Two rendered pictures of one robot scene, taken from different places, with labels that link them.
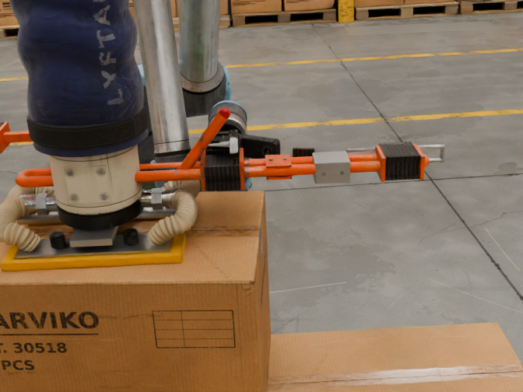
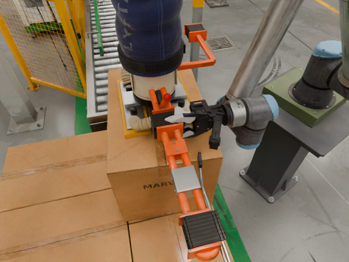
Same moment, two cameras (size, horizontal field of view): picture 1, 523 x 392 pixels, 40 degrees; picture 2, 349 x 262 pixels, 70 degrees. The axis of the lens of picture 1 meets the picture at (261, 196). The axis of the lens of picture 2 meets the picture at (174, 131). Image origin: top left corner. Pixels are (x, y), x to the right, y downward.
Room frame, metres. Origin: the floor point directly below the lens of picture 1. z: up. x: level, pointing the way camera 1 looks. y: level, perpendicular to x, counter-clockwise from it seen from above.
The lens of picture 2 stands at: (1.24, -0.46, 1.64)
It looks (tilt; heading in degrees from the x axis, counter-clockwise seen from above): 48 degrees down; 77
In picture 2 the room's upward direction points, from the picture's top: straight up
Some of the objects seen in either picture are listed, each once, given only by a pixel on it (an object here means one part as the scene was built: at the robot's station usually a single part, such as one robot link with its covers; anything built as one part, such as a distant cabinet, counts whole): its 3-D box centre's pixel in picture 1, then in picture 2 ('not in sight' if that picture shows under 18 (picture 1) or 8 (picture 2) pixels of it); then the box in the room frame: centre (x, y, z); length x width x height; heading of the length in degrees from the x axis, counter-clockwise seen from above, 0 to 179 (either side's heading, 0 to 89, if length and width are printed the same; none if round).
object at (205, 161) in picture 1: (222, 169); (167, 123); (1.34, 0.07, 1.07); 0.10 x 0.08 x 0.06; 1
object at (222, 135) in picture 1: (222, 146); (208, 116); (1.48, 0.08, 1.07); 0.12 x 0.09 x 0.08; 1
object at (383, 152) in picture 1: (399, 162); (198, 233); (1.34, -0.28, 1.07); 0.08 x 0.07 x 0.05; 91
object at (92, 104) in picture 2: not in sight; (90, 37); (0.97, 1.85, 0.50); 2.31 x 0.05 x 0.19; 91
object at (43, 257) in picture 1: (95, 244); (131, 102); (1.24, 0.32, 0.97); 0.34 x 0.10 x 0.05; 91
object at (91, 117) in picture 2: not in sight; (145, 109); (1.32, 0.68, 0.58); 0.70 x 0.03 x 0.06; 1
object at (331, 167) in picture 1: (331, 167); (185, 182); (1.34, -0.14, 1.07); 0.07 x 0.07 x 0.04; 1
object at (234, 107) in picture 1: (227, 124); (256, 109); (1.65, 0.07, 1.06); 0.12 x 0.09 x 0.10; 1
